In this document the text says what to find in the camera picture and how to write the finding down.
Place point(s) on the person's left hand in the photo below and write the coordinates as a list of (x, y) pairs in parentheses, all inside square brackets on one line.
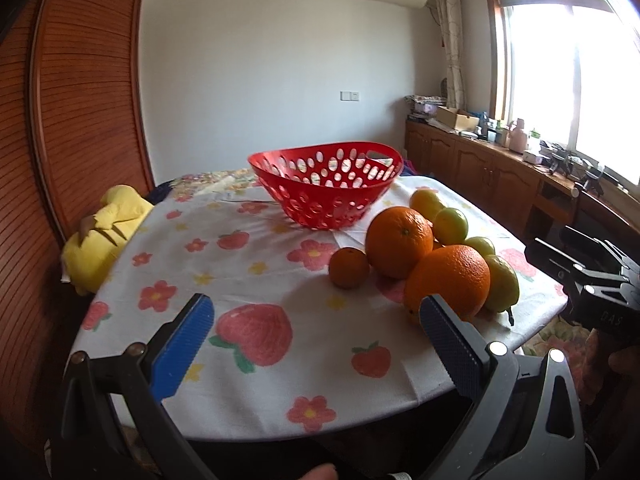
[(322, 472)]

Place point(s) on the white wall switch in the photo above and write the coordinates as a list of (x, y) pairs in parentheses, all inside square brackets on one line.
[(349, 96)]

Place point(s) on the green lime upper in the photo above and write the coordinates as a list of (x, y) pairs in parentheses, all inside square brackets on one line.
[(450, 226)]

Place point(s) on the brown wooden low cabinet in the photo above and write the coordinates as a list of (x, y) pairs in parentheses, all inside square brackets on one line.
[(523, 198)]

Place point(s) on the cardboard box on cabinet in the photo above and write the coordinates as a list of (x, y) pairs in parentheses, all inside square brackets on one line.
[(456, 119)]

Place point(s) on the pink bottle on cabinet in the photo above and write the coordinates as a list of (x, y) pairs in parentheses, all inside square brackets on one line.
[(517, 138)]

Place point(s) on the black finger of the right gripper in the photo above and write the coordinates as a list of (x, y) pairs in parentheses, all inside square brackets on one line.
[(600, 251)]

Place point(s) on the wooden framed window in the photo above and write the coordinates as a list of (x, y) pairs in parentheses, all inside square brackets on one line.
[(569, 71)]

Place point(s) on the yellow-orange citrus far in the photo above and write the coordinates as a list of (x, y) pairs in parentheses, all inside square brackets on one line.
[(426, 202)]

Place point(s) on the stack of papers on cabinet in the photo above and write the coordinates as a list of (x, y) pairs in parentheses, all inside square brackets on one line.
[(424, 106)]

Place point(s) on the green lime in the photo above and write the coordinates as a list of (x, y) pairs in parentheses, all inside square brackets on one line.
[(483, 245), (450, 226)]

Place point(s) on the patterned white curtain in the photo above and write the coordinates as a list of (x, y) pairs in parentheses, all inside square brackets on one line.
[(450, 22)]

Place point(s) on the yellow-green pear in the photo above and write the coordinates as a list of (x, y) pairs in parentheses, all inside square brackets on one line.
[(504, 290)]

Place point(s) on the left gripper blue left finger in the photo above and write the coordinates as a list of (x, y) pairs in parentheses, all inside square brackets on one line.
[(175, 345)]

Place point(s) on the large orange rear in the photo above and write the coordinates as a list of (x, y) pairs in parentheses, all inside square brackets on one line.
[(397, 239)]

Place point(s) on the red perforated plastic basket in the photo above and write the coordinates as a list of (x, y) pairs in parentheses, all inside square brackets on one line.
[(327, 186)]

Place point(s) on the small mandarin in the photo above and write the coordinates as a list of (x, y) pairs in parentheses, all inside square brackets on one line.
[(349, 268)]

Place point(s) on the floral strawberry bed sheet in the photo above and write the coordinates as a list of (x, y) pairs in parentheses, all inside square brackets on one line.
[(289, 353)]

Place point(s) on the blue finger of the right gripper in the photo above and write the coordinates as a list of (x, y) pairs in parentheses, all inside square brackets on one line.
[(551, 261)]

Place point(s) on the large orange front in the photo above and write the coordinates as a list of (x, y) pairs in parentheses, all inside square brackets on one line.
[(457, 273)]

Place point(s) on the brown wooden wardrobe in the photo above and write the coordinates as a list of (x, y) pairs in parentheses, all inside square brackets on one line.
[(71, 128)]

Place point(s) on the large orange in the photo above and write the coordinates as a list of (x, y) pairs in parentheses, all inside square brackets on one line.
[(457, 273), (397, 239)]

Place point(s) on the green lime lower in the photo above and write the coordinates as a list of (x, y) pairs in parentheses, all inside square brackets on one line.
[(483, 245)]

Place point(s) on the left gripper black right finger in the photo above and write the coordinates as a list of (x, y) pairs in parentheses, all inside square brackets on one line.
[(458, 344)]

